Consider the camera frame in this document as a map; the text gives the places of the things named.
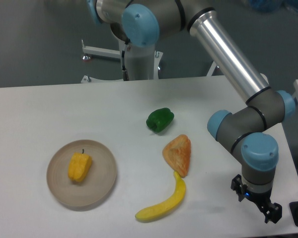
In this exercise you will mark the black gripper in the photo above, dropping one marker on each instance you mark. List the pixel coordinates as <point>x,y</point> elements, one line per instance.
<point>260,195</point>

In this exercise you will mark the green toy pepper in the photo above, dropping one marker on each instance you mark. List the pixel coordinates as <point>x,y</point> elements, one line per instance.
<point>159,119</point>

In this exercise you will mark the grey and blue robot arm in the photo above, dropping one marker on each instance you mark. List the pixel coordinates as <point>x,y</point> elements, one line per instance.
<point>139,24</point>

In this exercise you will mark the beige round plate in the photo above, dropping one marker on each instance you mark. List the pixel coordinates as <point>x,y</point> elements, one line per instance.
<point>96,186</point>

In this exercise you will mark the blue bag in background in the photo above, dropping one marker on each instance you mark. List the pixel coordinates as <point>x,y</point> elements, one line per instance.
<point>268,6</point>

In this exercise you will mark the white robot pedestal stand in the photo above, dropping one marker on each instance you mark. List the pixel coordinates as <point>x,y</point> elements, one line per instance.
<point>175,57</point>

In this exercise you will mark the orange triangular toy pastry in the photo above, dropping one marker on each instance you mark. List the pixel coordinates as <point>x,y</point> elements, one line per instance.
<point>177,153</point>

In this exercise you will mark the yellow toy banana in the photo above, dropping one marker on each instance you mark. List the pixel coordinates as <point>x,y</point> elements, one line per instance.
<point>160,210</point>

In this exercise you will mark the yellow toy pepper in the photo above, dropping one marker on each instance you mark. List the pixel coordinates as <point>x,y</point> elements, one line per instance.
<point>79,166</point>

